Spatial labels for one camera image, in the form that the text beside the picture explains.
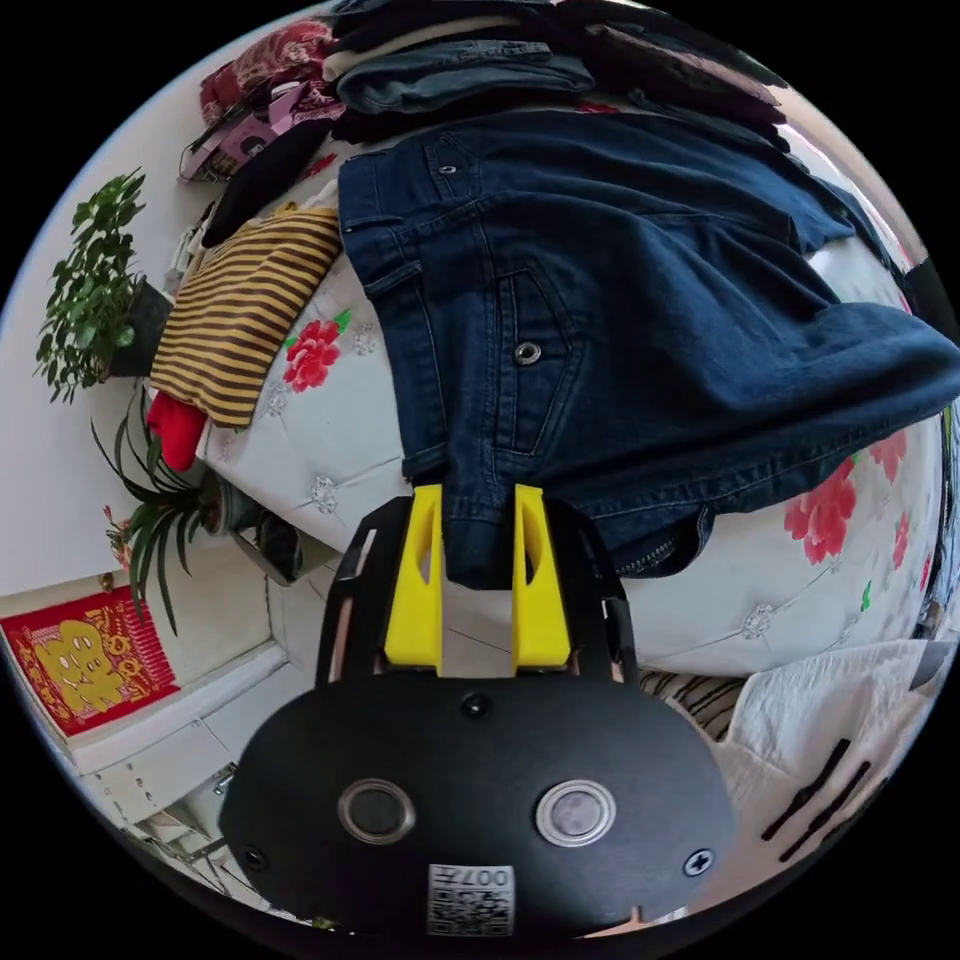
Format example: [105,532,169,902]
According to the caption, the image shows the yellow brown striped garment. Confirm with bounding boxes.
[149,206,343,430]

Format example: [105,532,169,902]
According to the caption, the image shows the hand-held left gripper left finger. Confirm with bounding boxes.
[383,483,446,672]

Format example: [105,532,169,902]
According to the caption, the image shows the black garment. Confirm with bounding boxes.
[200,125,335,250]

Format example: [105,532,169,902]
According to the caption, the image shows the dark blue jeans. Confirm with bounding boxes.
[336,112,960,591]

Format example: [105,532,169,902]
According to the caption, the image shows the purple bag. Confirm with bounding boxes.
[176,78,310,186]

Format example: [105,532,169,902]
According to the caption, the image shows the pile of clothes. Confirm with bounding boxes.
[323,0,798,151]

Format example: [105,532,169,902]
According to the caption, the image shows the person's body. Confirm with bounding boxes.
[637,637,955,868]

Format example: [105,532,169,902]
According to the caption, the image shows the long-leaved potted plant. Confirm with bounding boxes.
[89,386,264,639]

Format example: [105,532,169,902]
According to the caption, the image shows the red patterned cushion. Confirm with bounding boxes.
[199,17,348,130]

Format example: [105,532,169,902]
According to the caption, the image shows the leafy potted plant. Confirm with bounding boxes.
[32,167,175,407]

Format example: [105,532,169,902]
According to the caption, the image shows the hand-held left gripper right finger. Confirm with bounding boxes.
[512,483,570,672]

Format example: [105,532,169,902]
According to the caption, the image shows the red garment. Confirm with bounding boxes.
[145,392,209,474]

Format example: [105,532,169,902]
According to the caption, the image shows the bed with white flowered quilt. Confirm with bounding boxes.
[153,101,948,680]

